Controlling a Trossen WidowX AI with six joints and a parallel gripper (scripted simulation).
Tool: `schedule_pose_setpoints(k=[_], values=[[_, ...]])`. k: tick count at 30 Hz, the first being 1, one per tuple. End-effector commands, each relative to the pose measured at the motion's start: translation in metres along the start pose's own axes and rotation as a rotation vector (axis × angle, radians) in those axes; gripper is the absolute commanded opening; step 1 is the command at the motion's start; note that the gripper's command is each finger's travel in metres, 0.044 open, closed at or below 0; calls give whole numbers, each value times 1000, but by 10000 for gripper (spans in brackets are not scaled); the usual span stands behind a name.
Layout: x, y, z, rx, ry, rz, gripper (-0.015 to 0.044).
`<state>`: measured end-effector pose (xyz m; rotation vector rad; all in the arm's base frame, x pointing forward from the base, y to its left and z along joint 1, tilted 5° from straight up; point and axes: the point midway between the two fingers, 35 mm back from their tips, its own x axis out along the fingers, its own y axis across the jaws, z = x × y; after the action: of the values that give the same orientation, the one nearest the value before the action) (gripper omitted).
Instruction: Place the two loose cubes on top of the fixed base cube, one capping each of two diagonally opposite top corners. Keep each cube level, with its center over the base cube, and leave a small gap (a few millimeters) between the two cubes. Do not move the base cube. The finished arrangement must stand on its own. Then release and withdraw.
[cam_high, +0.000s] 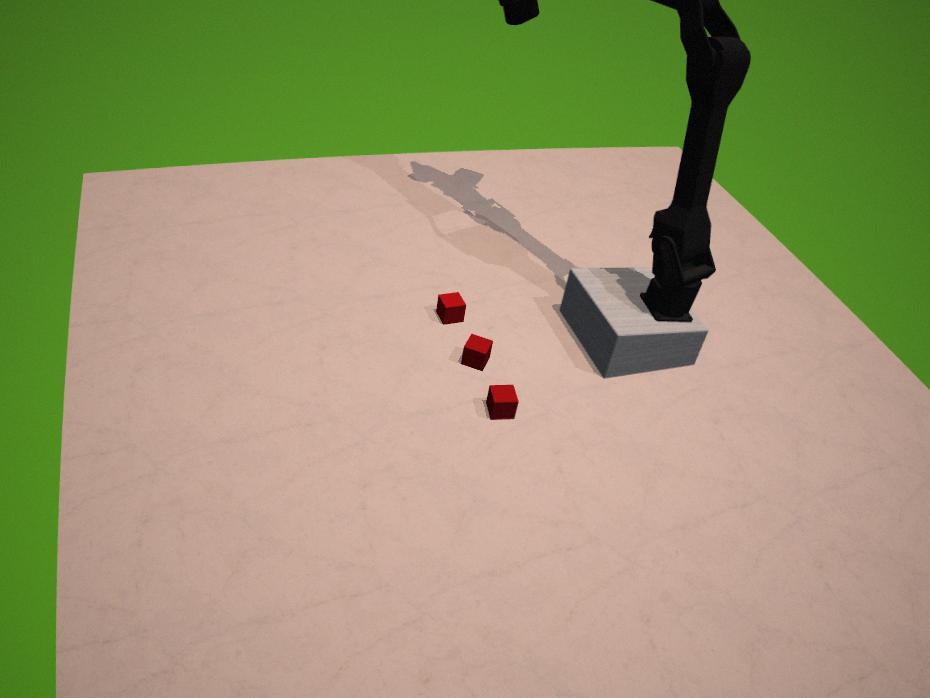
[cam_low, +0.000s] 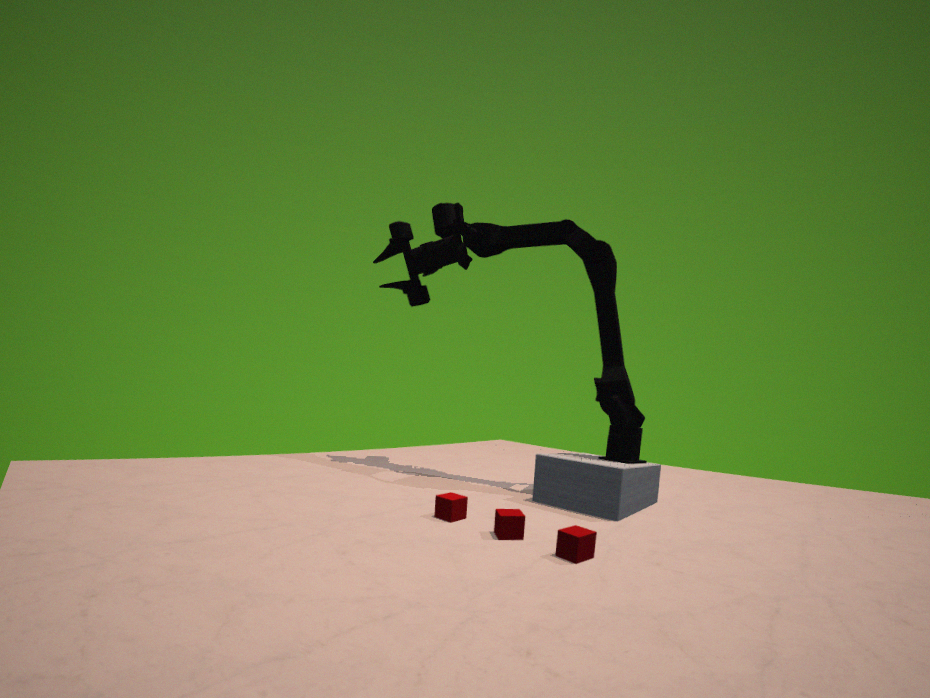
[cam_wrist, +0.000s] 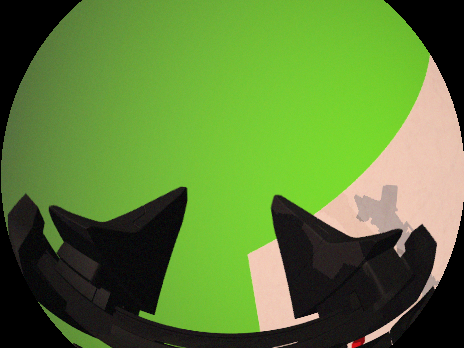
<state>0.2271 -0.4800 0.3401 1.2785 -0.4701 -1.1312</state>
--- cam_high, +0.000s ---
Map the red cube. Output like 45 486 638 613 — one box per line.
436 292 466 325
486 385 519 420
461 334 493 371

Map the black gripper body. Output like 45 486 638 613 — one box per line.
503 0 540 25

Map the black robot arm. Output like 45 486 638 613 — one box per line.
640 0 751 322

